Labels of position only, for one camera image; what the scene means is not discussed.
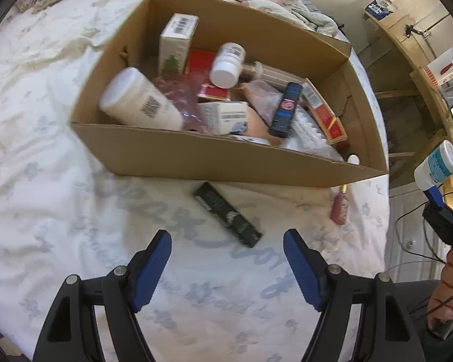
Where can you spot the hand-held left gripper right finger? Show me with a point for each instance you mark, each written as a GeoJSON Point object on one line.
{"type": "Point", "coordinates": [302, 267]}

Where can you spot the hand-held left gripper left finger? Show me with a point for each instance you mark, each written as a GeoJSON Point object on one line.
{"type": "Point", "coordinates": [153, 267]}

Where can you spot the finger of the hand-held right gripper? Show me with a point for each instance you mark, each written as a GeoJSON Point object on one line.
{"type": "Point", "coordinates": [435, 196]}

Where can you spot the small white medicine bottle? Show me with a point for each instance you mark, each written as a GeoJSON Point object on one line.
{"type": "Point", "coordinates": [436, 167]}

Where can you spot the white bottle blue label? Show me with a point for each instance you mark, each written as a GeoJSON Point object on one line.
{"type": "Point", "coordinates": [353, 159]}

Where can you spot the black tube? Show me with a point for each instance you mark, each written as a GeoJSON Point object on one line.
{"type": "Point", "coordinates": [226, 213]}

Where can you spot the brown cardboard box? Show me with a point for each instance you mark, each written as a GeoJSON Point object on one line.
{"type": "Point", "coordinates": [211, 154]}

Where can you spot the red gold-print cigarette box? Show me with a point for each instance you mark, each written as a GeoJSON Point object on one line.
{"type": "Point", "coordinates": [326, 118]}

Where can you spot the black lipstick box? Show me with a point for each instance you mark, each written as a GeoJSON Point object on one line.
{"type": "Point", "coordinates": [285, 111]}

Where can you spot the white blue medicine box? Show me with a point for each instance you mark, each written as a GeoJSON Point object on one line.
{"type": "Point", "coordinates": [224, 117]}

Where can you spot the clear plastic bag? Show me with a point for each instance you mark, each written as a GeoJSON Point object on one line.
{"type": "Point", "coordinates": [262, 100]}

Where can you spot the pink toe separator pack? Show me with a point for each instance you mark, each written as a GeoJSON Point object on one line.
{"type": "Point", "coordinates": [173, 90]}

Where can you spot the corn-shaped light bulb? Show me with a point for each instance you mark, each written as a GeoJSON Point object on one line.
{"type": "Point", "coordinates": [271, 73]}

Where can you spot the small white patterned bottle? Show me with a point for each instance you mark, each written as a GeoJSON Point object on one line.
{"type": "Point", "coordinates": [228, 64]}

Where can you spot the white green medicine box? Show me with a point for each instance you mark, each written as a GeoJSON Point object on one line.
{"type": "Point", "coordinates": [175, 45]}

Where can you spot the person's right hand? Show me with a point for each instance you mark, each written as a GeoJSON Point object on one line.
{"type": "Point", "coordinates": [447, 290]}

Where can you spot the pink perfume bottle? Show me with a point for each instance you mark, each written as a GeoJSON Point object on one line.
{"type": "Point", "coordinates": [339, 207]}

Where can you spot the white red box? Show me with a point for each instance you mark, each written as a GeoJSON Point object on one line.
{"type": "Point", "coordinates": [445, 68]}

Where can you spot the white floral bed sheet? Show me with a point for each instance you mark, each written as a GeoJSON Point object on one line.
{"type": "Point", "coordinates": [60, 196]}

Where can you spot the small black stand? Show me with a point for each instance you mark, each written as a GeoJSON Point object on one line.
{"type": "Point", "coordinates": [410, 30]}

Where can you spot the blue packet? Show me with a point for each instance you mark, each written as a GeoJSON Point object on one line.
{"type": "Point", "coordinates": [375, 7]}

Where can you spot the wooden shelf frame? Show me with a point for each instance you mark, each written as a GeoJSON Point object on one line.
{"type": "Point", "coordinates": [400, 22]}

